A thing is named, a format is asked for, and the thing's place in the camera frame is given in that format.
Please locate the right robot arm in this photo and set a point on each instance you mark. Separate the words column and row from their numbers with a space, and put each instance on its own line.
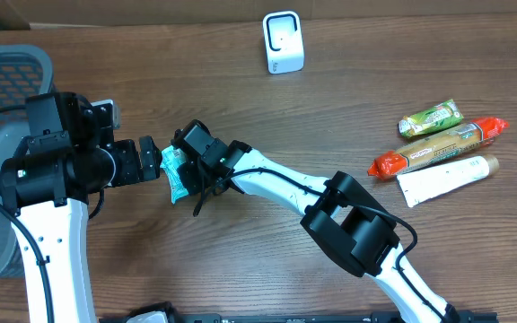
column 342, row 218

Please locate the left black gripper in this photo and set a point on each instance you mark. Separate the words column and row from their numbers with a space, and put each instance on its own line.
column 153, row 157

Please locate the orange spaghetti packet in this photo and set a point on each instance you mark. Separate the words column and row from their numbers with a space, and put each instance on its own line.
column 438, row 147

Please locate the green juice carton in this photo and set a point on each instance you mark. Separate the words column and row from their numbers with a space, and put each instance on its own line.
column 439, row 117

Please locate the teal snack packet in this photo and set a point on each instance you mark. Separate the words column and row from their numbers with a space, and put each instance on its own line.
column 172, row 159

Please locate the white cream tube gold cap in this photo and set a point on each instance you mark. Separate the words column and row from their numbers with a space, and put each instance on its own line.
column 422, row 185

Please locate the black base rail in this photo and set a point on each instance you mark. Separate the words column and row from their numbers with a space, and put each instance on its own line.
column 165, row 312

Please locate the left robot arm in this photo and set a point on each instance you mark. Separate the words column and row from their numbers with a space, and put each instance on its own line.
column 72, row 154

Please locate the white barcode scanner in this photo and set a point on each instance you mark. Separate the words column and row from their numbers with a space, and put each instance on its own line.
column 283, row 42

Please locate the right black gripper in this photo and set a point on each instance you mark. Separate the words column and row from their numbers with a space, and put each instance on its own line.
column 195, row 168

